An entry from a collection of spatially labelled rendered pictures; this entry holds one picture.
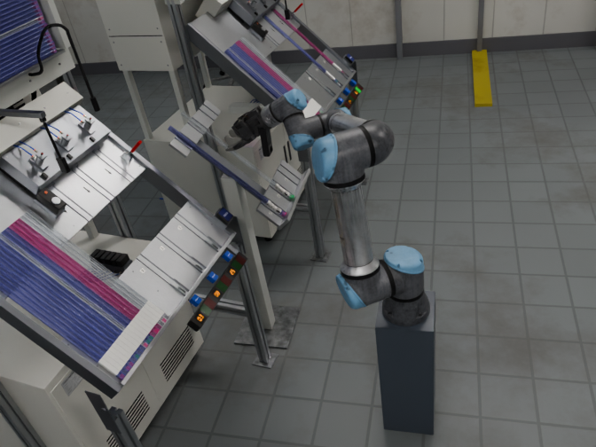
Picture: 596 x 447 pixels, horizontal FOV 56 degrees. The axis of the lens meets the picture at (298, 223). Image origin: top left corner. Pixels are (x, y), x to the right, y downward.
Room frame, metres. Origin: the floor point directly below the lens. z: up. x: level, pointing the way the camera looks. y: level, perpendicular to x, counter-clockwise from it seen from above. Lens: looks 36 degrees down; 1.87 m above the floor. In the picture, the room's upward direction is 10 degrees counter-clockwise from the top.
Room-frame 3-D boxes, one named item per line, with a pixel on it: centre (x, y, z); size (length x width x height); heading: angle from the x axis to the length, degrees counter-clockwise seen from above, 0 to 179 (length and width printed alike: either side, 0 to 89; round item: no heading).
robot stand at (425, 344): (1.27, -0.29, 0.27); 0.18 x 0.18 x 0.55; 71
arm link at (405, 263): (1.27, -0.29, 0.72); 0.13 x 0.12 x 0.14; 104
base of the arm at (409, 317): (1.27, -0.29, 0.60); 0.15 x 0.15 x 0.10
